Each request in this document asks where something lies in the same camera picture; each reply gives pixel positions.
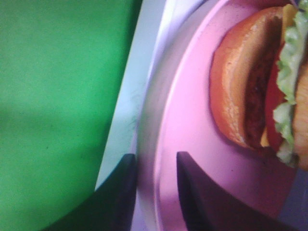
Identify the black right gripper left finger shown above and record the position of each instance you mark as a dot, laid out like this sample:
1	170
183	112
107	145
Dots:
110	207

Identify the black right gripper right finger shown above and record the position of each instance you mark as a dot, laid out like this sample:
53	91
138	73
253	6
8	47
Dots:
211	207

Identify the pink plate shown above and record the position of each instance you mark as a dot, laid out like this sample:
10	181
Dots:
233	12

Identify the burger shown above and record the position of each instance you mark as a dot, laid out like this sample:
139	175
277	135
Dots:
259	83

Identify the white microwave oven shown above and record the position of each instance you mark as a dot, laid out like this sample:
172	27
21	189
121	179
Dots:
134	96

